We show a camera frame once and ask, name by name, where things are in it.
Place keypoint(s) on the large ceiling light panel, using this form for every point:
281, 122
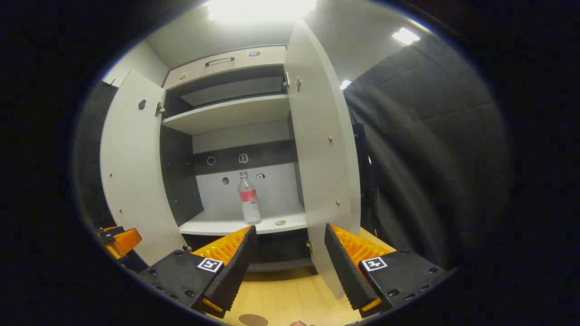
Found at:
260, 9

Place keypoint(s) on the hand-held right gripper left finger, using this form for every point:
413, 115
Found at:
235, 271

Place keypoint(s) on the clear bottle with pink label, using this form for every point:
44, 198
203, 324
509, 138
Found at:
249, 203

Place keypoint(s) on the grey cabinet door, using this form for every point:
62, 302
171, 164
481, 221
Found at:
136, 172
317, 158

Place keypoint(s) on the grey and black cabinet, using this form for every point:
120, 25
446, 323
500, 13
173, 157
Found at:
226, 113

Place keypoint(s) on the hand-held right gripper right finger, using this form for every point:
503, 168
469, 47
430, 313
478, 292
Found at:
346, 271

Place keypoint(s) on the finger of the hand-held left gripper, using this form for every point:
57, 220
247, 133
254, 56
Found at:
129, 240

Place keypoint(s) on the round brown coaster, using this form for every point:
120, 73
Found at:
253, 320

